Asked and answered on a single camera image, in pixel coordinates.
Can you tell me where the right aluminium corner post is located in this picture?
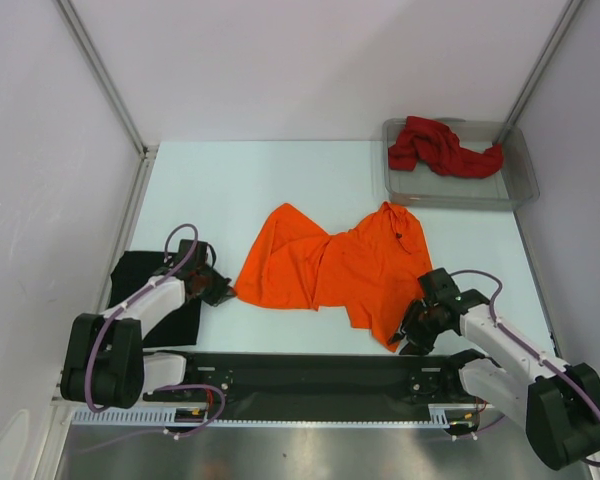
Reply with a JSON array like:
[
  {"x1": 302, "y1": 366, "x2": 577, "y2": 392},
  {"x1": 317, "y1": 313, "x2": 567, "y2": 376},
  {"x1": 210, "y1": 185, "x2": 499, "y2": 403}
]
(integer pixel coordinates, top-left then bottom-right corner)
[{"x1": 504, "y1": 0, "x2": 587, "y2": 126}]

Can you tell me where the aluminium corner post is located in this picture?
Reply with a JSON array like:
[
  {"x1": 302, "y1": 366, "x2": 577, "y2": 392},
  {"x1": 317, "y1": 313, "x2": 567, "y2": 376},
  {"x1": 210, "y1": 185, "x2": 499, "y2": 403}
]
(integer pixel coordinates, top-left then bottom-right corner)
[
  {"x1": 53, "y1": 0, "x2": 148, "y2": 158},
  {"x1": 504, "y1": 0, "x2": 587, "y2": 126}
]

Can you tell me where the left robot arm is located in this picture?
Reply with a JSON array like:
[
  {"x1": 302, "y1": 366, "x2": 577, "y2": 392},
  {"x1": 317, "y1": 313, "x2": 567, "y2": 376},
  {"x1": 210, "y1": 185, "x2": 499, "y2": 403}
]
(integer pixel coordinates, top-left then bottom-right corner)
[{"x1": 60, "y1": 240, "x2": 235, "y2": 412}]

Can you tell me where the folded black t-shirt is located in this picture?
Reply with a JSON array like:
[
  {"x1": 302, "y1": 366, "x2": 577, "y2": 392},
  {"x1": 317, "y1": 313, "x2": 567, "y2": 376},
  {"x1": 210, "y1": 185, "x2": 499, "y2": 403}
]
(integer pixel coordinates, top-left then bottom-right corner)
[{"x1": 101, "y1": 251, "x2": 201, "y2": 349}]

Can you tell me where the left aluminium corner post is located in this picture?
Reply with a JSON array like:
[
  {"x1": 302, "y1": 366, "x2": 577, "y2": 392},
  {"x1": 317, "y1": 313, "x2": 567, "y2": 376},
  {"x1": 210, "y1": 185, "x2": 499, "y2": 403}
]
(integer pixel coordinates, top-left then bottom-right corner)
[{"x1": 53, "y1": 0, "x2": 148, "y2": 158}]

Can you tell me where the white slotted cable duct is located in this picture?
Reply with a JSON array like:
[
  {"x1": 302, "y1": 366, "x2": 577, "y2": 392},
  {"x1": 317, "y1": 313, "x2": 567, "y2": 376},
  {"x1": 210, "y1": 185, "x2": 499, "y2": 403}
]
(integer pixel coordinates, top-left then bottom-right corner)
[{"x1": 70, "y1": 406, "x2": 477, "y2": 429}]

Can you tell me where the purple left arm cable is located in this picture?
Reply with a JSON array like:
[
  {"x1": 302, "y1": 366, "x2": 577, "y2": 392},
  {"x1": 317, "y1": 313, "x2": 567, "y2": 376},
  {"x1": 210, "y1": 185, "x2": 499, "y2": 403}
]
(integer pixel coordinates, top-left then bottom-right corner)
[{"x1": 84, "y1": 223, "x2": 201, "y2": 414}]

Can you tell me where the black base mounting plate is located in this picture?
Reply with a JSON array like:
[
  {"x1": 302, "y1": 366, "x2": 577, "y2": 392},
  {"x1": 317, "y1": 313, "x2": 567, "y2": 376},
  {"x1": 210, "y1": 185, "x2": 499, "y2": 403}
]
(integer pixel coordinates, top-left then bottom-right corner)
[{"x1": 143, "y1": 353, "x2": 493, "y2": 420}]

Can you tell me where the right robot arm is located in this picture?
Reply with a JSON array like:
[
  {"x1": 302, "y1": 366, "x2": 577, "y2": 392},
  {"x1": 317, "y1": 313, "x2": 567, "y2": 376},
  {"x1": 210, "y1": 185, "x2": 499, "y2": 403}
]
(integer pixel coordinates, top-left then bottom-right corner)
[{"x1": 388, "y1": 268, "x2": 600, "y2": 470}]

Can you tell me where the orange t-shirt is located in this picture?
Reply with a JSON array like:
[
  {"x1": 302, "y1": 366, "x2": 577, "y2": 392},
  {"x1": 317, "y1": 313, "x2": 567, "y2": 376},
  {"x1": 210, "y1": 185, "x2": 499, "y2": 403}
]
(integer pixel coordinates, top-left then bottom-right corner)
[{"x1": 235, "y1": 202, "x2": 432, "y2": 351}]

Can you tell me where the red t-shirt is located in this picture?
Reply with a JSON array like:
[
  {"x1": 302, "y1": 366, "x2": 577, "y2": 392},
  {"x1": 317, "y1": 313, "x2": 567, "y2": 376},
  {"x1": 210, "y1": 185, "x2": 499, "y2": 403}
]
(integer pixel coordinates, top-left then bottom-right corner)
[{"x1": 388, "y1": 116, "x2": 504, "y2": 179}]

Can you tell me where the clear plastic bin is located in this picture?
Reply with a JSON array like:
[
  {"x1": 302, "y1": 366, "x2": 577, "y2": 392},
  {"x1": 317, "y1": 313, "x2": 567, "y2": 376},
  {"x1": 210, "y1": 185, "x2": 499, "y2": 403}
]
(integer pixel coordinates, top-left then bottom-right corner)
[{"x1": 382, "y1": 116, "x2": 539, "y2": 211}]

